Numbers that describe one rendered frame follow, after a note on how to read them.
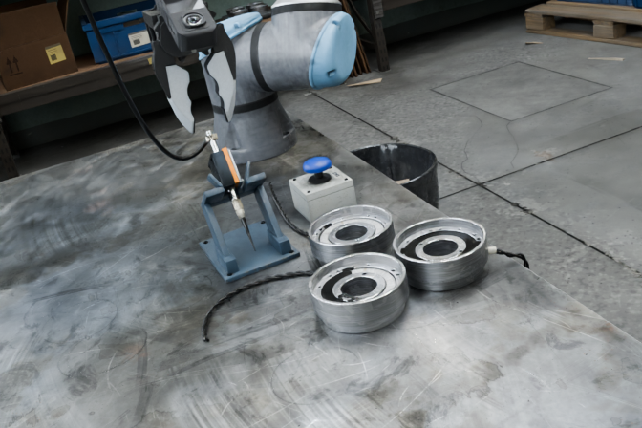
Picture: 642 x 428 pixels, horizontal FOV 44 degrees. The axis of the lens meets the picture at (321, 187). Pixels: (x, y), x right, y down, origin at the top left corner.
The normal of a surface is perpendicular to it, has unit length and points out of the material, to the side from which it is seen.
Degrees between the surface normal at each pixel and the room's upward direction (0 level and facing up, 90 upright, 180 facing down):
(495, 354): 0
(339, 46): 97
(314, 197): 90
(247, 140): 73
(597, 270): 0
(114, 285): 0
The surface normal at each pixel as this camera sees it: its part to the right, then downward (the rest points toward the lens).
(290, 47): -0.40, 0.10
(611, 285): -0.18, -0.90
